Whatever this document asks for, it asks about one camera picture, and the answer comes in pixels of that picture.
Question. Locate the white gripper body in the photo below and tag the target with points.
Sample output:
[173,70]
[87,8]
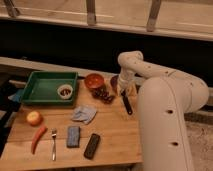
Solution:
[125,79]

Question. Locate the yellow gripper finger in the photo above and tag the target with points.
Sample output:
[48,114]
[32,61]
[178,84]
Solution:
[119,90]

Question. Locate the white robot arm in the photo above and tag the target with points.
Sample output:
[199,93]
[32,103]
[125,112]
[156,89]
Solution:
[163,99]

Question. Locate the purple bowl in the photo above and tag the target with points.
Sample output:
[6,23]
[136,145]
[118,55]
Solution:
[114,82]

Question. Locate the orange bowl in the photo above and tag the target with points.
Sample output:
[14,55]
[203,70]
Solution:
[93,81]

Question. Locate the dark red grapes bunch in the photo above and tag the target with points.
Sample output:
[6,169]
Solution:
[103,95]

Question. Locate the light blue cloth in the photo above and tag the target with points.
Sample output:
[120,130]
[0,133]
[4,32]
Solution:
[84,114]

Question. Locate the wooden table board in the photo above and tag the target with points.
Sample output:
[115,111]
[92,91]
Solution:
[118,131]

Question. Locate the small white cup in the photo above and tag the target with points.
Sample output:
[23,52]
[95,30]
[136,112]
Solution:
[65,91]

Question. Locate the blue sponge block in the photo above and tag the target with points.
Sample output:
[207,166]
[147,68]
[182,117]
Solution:
[73,136]

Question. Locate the black rectangular remote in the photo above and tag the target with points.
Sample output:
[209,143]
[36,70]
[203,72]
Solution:
[92,146]

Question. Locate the green plastic tray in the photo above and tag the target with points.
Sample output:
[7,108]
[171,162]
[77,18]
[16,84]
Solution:
[42,86]

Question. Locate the silver fork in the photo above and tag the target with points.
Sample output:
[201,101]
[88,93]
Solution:
[54,135]

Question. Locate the orange carrot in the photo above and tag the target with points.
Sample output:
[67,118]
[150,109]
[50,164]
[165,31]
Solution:
[39,133]

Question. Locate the red yellow apple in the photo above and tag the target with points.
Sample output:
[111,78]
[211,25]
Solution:
[34,118]

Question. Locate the blue object at left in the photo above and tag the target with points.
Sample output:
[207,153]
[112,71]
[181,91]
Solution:
[17,96]

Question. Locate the metal window post right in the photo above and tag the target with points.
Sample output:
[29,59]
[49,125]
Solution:
[153,15]

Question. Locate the metal window post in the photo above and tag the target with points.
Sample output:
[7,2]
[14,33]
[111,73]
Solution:
[153,15]
[91,13]
[11,9]

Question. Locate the metal window post middle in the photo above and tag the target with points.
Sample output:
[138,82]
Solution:
[91,13]

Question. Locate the metal window post left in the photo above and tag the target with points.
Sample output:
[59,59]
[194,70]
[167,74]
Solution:
[11,9]

